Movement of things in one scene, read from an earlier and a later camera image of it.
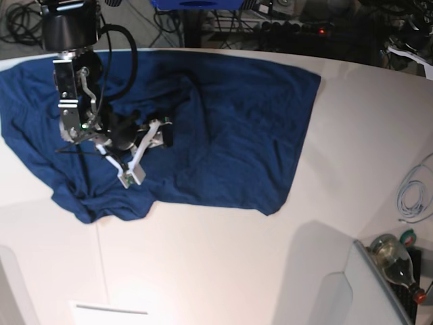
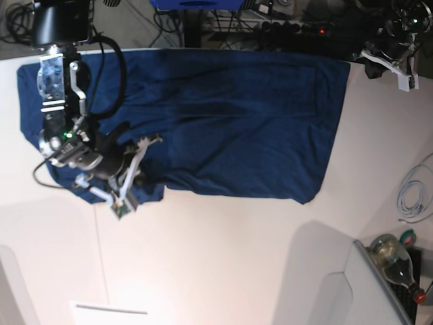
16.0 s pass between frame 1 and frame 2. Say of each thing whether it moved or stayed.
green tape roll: stayed
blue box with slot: stayed
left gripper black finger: moved
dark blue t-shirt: moved
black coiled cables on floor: stayed
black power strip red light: stayed
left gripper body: moved
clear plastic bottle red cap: stayed
